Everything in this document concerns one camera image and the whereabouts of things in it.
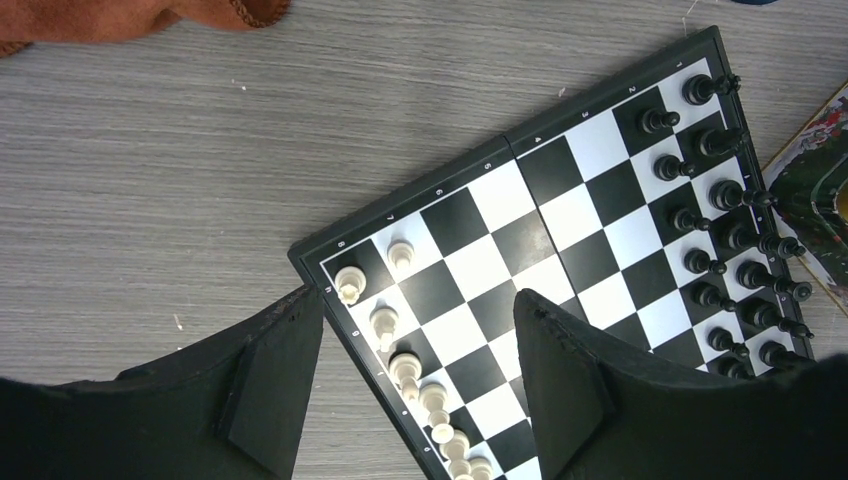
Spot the black pawn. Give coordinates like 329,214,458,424
653,155,697,181
707,327,750,358
671,208,712,232
639,108,680,134
691,282,737,312
683,249,727,275

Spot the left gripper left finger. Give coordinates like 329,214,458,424
1,285,324,479

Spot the black king piece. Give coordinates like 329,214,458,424
720,224,807,259

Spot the black knight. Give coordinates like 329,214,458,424
695,128,750,157

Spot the gold tin tray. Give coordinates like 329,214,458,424
763,84,847,311

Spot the black rook corner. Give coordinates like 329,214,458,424
682,74,741,105

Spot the white chess piece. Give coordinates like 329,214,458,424
334,265,367,306
418,383,455,445
370,306,399,353
469,457,494,480
389,353,422,401
439,430,471,479

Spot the orange brown cloth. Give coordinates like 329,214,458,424
1,0,291,58

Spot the black queen piece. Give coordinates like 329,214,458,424
735,260,813,302

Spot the black white chessboard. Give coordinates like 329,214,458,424
288,26,812,479

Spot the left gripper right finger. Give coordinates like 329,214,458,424
513,288,847,479

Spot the black chess piece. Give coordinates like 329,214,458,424
759,341,815,370

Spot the dark blue cloth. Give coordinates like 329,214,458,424
732,0,778,6

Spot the white pawn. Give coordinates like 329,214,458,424
387,240,415,271

